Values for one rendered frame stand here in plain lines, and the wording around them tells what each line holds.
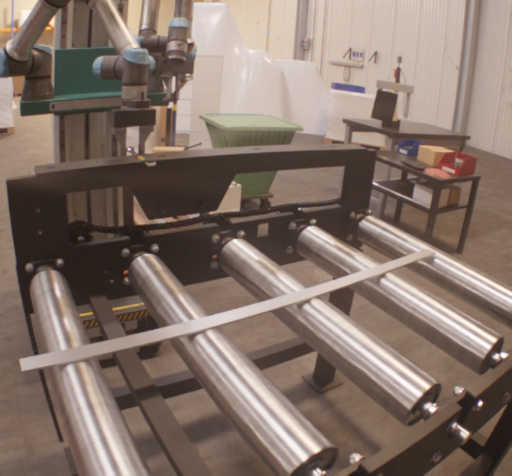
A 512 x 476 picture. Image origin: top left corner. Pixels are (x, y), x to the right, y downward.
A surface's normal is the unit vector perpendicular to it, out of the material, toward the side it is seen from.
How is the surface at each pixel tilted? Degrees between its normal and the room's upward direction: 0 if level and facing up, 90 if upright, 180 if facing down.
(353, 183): 90
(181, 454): 0
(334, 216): 90
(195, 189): 90
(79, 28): 90
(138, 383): 0
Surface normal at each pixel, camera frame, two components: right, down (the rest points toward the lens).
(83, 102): 0.51, 0.35
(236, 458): 0.07, -0.93
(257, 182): 0.36, 0.53
